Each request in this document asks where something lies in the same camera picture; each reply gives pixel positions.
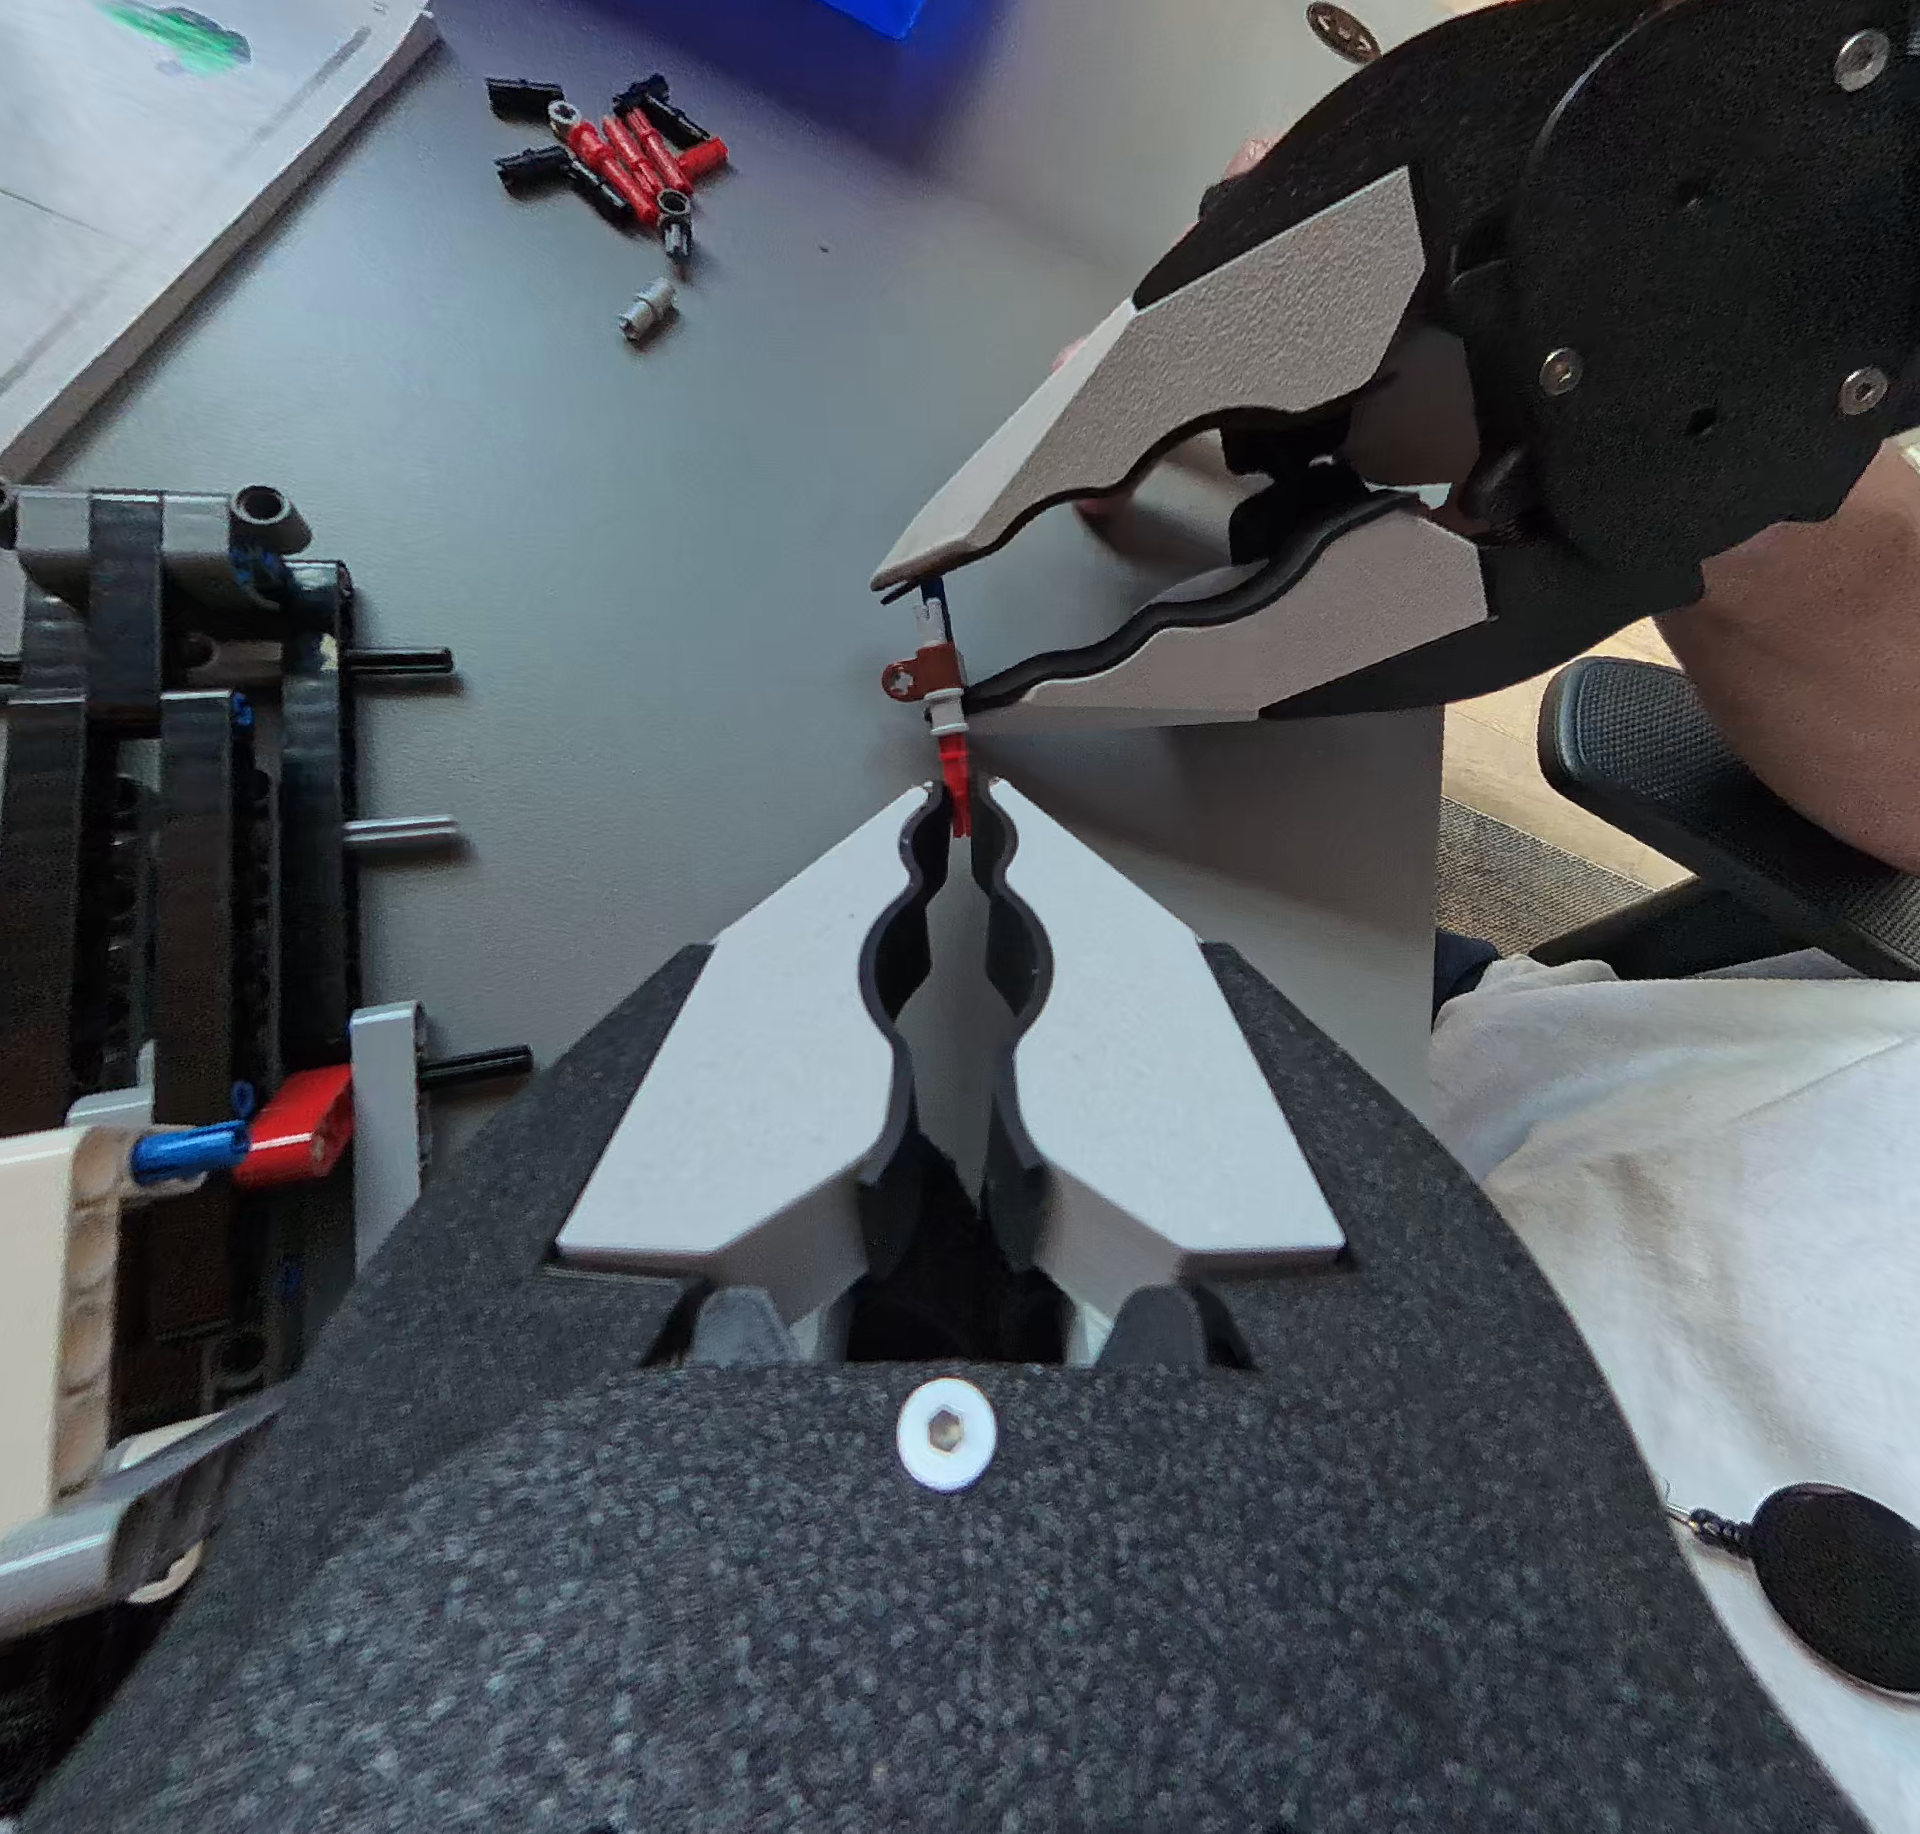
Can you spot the grey lego pin connector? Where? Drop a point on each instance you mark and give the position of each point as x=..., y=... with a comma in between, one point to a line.
x=650, y=311

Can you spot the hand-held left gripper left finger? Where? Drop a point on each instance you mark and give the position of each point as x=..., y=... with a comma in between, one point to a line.
x=733, y=1086

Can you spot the black mesh office chair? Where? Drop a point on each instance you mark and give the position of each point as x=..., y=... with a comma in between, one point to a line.
x=1725, y=813

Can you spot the lego instruction booklet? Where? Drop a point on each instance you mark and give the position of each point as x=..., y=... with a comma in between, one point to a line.
x=139, y=140

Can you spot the red brown lego axle assembly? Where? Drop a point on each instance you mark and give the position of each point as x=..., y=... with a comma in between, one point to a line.
x=936, y=669

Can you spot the black badge reel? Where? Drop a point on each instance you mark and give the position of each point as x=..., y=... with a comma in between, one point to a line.
x=1839, y=1589

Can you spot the person's right forearm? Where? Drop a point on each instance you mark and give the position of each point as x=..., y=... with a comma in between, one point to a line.
x=1813, y=648

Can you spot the black lego truck chassis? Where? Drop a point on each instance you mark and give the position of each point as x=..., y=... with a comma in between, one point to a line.
x=196, y=813

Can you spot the dark blue trousers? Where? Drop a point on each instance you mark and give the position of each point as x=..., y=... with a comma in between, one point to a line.
x=1464, y=978

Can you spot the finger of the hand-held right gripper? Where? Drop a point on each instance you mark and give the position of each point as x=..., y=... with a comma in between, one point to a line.
x=1321, y=633
x=1231, y=349

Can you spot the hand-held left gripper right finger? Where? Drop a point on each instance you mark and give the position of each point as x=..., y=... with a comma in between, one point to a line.
x=1172, y=1086

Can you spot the round table grommet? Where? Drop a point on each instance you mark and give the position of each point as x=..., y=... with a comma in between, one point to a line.
x=1342, y=28

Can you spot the pile of red black pins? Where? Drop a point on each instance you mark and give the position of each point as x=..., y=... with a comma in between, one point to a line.
x=633, y=164

